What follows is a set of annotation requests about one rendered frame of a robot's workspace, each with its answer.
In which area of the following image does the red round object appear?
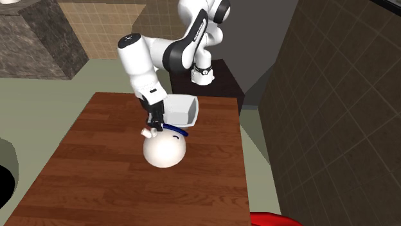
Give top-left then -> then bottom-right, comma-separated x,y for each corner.
249,211 -> 305,226

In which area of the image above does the white round teapot blue handle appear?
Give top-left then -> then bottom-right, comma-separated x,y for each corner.
139,123 -> 190,169

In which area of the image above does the dark robot stand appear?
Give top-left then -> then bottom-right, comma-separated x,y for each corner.
169,58 -> 246,116

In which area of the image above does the grey marble counter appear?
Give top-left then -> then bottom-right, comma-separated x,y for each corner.
0,0 -> 90,81

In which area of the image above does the white square bowl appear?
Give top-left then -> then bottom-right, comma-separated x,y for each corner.
162,94 -> 200,130

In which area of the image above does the brown wooden table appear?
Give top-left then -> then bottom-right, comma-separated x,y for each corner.
2,91 -> 252,226

